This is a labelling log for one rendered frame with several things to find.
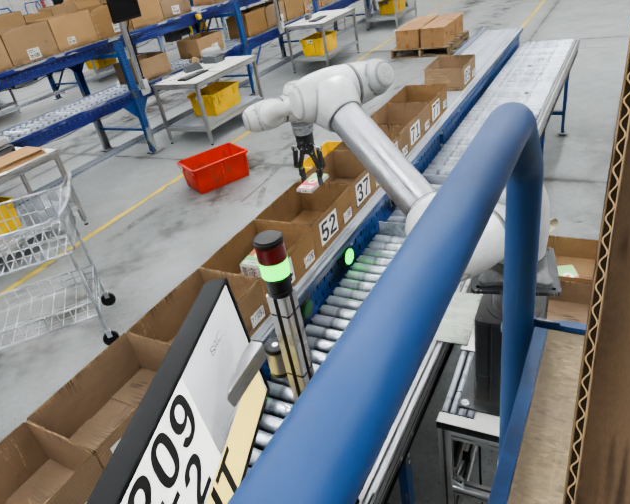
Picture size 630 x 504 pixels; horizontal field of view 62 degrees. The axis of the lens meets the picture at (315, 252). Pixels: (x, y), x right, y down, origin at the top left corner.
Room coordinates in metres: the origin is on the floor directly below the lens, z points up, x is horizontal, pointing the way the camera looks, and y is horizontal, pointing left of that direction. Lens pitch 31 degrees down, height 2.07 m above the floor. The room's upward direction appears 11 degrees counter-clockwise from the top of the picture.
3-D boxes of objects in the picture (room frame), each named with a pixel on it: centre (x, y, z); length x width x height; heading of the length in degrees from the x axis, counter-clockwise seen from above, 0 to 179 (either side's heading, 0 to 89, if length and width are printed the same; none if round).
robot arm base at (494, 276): (1.17, -0.53, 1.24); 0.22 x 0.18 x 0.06; 159
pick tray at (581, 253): (1.66, -0.91, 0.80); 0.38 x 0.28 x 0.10; 56
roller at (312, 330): (1.51, -0.11, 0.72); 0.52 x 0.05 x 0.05; 56
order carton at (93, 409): (1.18, 0.66, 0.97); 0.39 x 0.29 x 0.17; 146
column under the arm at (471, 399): (1.15, -0.52, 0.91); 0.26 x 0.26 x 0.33; 59
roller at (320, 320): (1.57, -0.15, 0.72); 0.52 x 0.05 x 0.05; 56
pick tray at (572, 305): (1.40, -0.75, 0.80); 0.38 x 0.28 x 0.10; 58
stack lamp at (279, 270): (0.75, 0.07, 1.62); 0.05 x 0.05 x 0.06
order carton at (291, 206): (2.15, 0.01, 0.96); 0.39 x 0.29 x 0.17; 146
